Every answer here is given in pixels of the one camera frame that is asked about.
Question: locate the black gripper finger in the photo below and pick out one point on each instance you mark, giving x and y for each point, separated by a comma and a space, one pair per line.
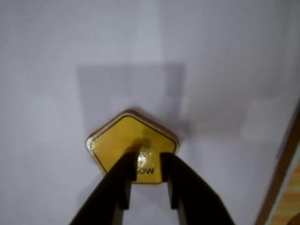
110, 187
194, 194

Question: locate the yellow pentagon puzzle piece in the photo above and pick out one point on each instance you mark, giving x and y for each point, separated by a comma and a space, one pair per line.
122, 136

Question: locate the wooden shape puzzle board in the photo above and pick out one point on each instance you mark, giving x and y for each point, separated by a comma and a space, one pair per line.
288, 194

